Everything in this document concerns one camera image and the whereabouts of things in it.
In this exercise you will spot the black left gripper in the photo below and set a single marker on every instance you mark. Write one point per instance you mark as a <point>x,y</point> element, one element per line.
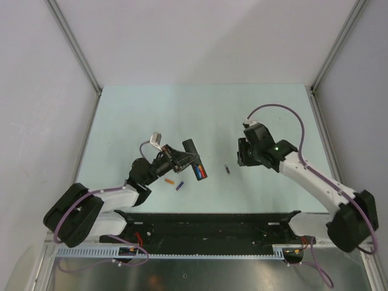
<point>175,155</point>

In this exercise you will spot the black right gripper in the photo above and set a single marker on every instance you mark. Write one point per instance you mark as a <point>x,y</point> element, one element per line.
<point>242,144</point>

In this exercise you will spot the black remote control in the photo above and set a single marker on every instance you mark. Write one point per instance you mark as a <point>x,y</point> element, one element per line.
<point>196,164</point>

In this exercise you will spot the red orange battery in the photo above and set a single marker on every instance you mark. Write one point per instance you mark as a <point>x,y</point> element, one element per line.
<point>203,174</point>

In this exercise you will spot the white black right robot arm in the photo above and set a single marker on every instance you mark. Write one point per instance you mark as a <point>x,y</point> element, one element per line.
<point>353,216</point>

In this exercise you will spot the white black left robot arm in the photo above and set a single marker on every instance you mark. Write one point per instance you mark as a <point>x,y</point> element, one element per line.
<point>81,213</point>

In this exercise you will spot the purple blue battery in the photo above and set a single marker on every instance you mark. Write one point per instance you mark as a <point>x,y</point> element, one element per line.
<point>179,185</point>

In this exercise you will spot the black silver battery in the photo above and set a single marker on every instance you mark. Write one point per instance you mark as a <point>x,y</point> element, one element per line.
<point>227,169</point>

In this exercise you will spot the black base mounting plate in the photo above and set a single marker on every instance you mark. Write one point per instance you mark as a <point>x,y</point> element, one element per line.
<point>211,234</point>

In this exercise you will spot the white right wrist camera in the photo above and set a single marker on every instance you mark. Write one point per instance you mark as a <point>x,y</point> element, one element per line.
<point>248,123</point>

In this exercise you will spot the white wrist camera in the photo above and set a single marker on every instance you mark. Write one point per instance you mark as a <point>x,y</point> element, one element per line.
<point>248,123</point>
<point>155,140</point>

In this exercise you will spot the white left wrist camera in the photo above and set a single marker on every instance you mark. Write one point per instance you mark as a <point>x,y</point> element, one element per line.
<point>155,140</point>

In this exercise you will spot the left aluminium frame post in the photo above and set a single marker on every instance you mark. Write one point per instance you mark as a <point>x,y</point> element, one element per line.
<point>70,38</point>

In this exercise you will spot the aluminium frame post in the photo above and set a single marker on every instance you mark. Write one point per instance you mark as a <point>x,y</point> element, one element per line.
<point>350,23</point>
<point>70,38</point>

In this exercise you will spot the right aluminium frame post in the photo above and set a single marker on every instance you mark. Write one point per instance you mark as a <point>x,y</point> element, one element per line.
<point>350,23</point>

